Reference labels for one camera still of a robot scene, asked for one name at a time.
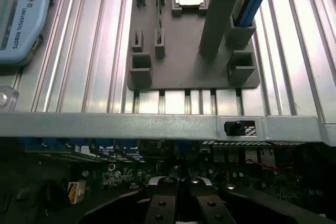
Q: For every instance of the hard disk with blue bracket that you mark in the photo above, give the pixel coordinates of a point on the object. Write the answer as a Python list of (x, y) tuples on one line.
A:
[(254, 3)]

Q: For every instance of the green motherboard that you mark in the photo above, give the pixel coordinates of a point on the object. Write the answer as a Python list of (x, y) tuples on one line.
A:
[(123, 175)]

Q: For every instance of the blue grey teach pendant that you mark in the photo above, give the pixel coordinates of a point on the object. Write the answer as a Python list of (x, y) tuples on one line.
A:
[(23, 24)]

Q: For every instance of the grey parts rack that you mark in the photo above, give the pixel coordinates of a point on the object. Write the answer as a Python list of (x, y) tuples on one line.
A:
[(183, 51)]

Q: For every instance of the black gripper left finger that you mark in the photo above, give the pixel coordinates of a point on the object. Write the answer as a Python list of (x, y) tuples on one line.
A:
[(162, 203)]

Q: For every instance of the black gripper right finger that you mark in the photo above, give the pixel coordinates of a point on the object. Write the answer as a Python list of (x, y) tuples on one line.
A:
[(202, 203)]

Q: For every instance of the black open PC case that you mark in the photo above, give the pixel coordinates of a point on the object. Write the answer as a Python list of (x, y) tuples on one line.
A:
[(131, 127)]

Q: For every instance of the green RAM stick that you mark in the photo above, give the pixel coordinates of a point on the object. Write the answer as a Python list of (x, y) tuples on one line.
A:
[(158, 16)]

